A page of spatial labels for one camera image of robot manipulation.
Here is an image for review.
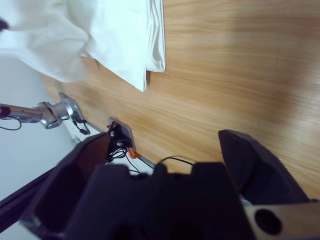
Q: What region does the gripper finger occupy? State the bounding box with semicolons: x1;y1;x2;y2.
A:
218;129;312;206
19;131;111;235

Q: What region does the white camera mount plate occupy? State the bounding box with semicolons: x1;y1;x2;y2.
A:
107;116;138;155

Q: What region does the black wire tangle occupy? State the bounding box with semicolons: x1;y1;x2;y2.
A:
106;147;141;176

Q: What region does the orange clamp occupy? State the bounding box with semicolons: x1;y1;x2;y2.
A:
128;147;140;160

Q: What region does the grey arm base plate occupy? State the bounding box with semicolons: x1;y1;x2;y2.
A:
58;92;86;123

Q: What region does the white t-shirt with black print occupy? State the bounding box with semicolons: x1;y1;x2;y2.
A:
0;0;167;93

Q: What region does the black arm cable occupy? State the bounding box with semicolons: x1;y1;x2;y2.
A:
72;119;91;136

